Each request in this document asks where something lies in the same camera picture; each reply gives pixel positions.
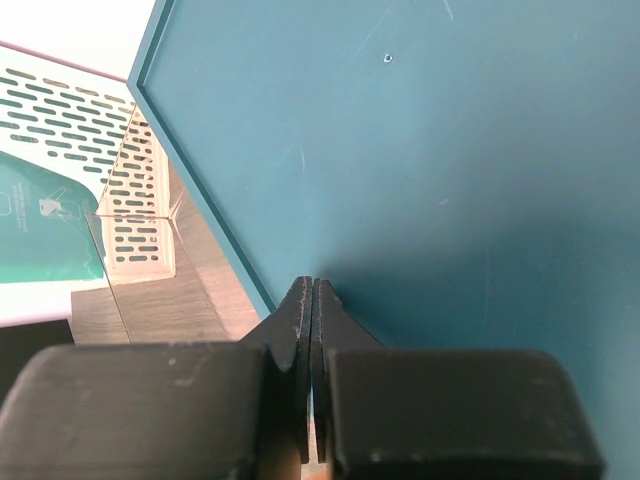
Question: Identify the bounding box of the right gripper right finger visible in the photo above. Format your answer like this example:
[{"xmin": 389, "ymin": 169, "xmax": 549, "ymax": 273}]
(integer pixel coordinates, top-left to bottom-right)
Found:
[{"xmin": 312, "ymin": 279, "xmax": 605, "ymax": 479}]

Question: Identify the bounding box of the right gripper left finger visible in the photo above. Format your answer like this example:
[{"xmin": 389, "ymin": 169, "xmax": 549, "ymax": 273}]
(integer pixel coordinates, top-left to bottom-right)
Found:
[{"xmin": 1, "ymin": 277, "xmax": 312, "ymax": 479}]

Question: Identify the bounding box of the teal folder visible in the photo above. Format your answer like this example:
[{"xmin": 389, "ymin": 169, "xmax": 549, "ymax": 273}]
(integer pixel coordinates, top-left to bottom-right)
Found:
[{"xmin": 1, "ymin": 153, "xmax": 104, "ymax": 284}]

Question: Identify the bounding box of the teal drawer organizer box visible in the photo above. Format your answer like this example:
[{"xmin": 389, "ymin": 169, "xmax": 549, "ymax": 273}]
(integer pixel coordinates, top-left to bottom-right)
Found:
[{"xmin": 126, "ymin": 0, "xmax": 640, "ymax": 381}]

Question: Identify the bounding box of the white mesh file organizer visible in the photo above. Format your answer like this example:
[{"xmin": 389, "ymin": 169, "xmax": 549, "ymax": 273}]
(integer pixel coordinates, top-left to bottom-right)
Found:
[{"xmin": 0, "ymin": 42, "xmax": 179, "ymax": 329}]

